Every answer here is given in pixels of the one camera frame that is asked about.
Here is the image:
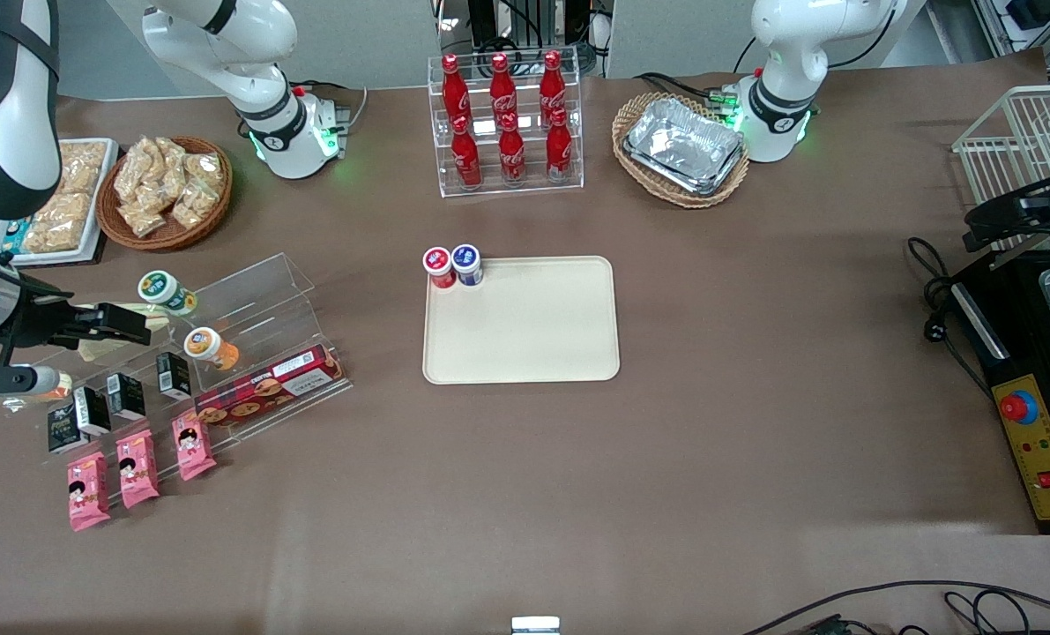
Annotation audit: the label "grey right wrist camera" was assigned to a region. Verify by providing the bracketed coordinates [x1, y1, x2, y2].
[0, 363, 61, 400]

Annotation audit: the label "black carton gold print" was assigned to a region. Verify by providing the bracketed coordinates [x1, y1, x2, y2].
[47, 403, 82, 455]

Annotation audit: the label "red cola bottle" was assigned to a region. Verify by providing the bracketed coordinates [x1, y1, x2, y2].
[489, 53, 518, 124]
[451, 115, 483, 189]
[498, 113, 526, 184]
[540, 50, 568, 120]
[441, 54, 473, 124]
[546, 108, 574, 182]

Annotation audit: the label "long black cable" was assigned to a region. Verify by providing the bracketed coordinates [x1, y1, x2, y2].
[741, 579, 1050, 635]

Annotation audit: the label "triangle sandwich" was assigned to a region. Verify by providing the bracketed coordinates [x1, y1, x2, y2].
[0, 357, 74, 414]
[75, 303, 173, 364]

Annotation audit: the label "white rectangular dish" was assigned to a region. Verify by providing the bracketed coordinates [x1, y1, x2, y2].
[0, 138, 120, 267]

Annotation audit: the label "light wicker basket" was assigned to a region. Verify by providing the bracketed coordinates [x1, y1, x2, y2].
[612, 92, 751, 209]

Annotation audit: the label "packed cracker block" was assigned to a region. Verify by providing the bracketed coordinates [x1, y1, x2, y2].
[56, 141, 108, 197]
[22, 192, 93, 255]

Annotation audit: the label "black arm base cable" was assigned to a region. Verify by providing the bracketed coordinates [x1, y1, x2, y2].
[635, 72, 737, 111]

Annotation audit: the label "small black carton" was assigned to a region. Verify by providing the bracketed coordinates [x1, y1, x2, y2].
[106, 372, 146, 421]
[156, 351, 192, 400]
[73, 385, 112, 437]

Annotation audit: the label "beige plastic tray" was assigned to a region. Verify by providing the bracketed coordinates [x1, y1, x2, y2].
[422, 256, 621, 385]

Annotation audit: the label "pink snack packet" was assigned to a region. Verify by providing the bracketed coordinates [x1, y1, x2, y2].
[67, 452, 111, 532]
[171, 411, 218, 482]
[116, 430, 160, 509]

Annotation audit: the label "brown wicker basket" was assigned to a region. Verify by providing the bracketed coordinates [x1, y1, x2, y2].
[96, 135, 234, 252]

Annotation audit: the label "red lid cup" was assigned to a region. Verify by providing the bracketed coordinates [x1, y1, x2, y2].
[422, 247, 457, 290]

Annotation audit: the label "teal snack packet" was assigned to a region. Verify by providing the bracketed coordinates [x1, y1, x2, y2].
[0, 219, 36, 257]

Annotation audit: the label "blue lid cup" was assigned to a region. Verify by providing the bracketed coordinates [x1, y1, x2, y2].
[451, 244, 484, 288]

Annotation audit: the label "black power cable with plug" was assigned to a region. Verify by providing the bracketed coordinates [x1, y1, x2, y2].
[906, 236, 993, 398]

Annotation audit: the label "clear bag of snacks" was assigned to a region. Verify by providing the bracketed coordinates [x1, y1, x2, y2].
[170, 181, 221, 232]
[119, 201, 168, 239]
[153, 137, 189, 199]
[114, 139, 157, 205]
[182, 152, 226, 191]

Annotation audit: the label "white wire rack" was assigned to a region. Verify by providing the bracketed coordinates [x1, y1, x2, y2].
[952, 84, 1050, 252]

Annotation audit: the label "red cookie box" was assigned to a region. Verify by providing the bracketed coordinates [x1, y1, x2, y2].
[193, 345, 346, 430]

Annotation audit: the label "clear acrylic bottle rack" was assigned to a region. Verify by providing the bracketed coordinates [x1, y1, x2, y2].
[428, 55, 585, 198]

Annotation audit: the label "black sealing machine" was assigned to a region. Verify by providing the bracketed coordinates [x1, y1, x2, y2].
[948, 154, 1050, 536]

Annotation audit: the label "grey arm base cable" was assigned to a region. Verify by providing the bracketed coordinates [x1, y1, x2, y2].
[291, 81, 369, 133]

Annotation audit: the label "looped black cable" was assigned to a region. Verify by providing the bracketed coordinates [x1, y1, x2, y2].
[943, 589, 1028, 635]

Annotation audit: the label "stacked foil trays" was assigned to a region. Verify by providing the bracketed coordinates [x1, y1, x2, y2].
[622, 97, 746, 197]

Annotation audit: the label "black background equipment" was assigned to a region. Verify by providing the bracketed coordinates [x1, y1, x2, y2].
[436, 0, 614, 76]

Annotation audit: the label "clear acrylic stepped shelf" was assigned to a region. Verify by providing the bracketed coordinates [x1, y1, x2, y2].
[0, 252, 354, 495]

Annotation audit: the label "orange lid cup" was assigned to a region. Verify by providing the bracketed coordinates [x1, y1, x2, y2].
[183, 326, 242, 372]

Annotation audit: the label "green lid cup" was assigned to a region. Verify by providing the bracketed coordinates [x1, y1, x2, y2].
[138, 270, 198, 318]

